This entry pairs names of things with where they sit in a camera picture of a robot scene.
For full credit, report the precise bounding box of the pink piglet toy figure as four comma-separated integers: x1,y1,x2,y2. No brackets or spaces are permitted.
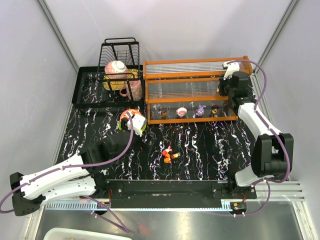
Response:
162,145,173,156

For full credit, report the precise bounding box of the brown haired small toy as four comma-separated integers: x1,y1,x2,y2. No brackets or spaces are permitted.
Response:
160,110,167,120

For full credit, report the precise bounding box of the yellow bear toy figure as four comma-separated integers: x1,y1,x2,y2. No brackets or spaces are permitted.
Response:
164,154,171,164

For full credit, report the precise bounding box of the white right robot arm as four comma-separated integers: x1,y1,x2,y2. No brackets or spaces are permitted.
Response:
218,71,294,197

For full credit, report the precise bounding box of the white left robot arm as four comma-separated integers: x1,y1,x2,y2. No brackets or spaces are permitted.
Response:
10,131,155,217

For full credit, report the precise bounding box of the wooden tiered display shelf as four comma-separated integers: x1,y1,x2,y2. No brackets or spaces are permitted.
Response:
143,56,253,125

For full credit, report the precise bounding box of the lime green plate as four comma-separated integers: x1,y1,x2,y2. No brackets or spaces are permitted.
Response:
119,119,147,135

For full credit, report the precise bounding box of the Snow White toy figure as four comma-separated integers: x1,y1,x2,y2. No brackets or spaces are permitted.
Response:
209,104,220,118

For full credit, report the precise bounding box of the orange patterned white bowl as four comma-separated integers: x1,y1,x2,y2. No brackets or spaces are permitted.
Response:
119,108,141,122

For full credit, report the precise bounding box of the purple bunny toy figure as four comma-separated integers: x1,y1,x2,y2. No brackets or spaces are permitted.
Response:
195,105,206,118

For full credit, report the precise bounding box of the black drain tray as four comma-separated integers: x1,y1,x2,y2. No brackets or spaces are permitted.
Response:
71,66,145,109

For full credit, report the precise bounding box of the pink white lamb toy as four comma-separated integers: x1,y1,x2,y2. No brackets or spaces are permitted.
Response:
176,107,188,118

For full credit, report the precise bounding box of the yellow plate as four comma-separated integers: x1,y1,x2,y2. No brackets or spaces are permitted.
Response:
103,69,140,91

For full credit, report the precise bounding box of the pink floral mug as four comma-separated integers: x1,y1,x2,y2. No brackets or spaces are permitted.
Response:
119,80,143,102

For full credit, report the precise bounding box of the pink floral bowl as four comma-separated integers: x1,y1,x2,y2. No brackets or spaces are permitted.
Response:
104,60,128,79

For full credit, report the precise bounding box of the white plastic bin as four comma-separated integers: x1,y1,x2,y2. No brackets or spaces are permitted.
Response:
43,227,131,240

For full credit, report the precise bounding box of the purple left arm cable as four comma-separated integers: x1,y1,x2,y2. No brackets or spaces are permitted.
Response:
0,111,137,233

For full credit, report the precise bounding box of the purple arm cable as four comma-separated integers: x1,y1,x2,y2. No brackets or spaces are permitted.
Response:
0,111,137,233
204,59,292,217

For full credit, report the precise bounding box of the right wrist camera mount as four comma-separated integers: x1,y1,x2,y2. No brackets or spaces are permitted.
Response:
222,61,240,80

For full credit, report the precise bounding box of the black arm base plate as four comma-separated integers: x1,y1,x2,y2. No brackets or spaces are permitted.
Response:
93,179,257,200

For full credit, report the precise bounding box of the black wire dish rack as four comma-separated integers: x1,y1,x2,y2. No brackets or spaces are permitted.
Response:
97,37,143,102

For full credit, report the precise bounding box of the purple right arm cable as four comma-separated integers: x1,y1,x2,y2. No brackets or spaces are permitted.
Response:
204,59,292,217

